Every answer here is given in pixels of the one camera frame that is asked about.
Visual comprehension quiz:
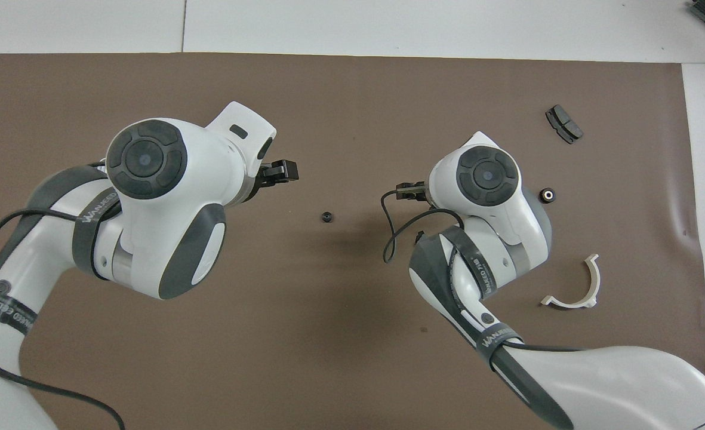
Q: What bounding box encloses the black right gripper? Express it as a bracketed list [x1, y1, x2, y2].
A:
[395, 181, 432, 204]

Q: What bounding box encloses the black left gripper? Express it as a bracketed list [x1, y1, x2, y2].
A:
[246, 160, 300, 204]

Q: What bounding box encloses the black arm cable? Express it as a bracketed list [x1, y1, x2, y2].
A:
[381, 189, 586, 353]
[0, 160, 126, 430]

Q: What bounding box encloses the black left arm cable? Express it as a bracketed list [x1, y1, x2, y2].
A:
[0, 160, 126, 430]

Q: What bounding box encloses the brown table mat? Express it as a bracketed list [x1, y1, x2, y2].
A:
[0, 53, 705, 430]

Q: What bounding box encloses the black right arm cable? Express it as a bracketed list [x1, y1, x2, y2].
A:
[381, 189, 586, 353]

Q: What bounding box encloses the white curved plastic bracket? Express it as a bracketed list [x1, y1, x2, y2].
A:
[540, 253, 601, 309]

